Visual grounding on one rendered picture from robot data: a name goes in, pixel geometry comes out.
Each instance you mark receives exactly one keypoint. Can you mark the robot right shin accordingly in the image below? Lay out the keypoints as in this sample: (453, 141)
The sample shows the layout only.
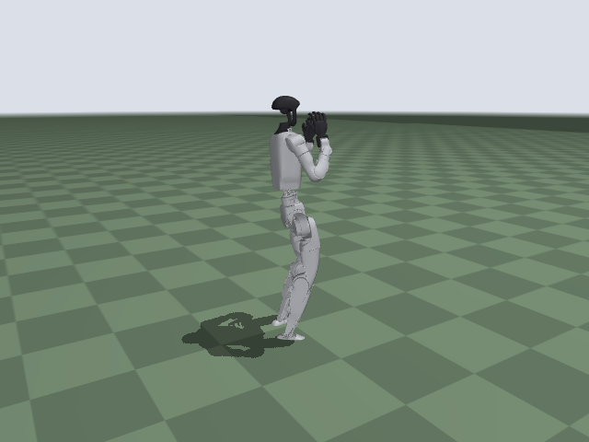
(297, 304)

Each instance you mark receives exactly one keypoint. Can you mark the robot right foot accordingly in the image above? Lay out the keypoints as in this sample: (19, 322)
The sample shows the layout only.
(295, 337)

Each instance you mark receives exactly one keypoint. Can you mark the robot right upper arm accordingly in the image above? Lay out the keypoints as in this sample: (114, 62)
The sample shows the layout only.
(296, 143)

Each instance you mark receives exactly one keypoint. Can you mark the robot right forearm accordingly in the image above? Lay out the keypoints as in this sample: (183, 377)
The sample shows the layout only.
(322, 164)

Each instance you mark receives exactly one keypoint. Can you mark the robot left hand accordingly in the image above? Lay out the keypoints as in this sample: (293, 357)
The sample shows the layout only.
(308, 131)

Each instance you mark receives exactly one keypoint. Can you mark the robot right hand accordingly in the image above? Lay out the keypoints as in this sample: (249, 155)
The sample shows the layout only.
(319, 126)

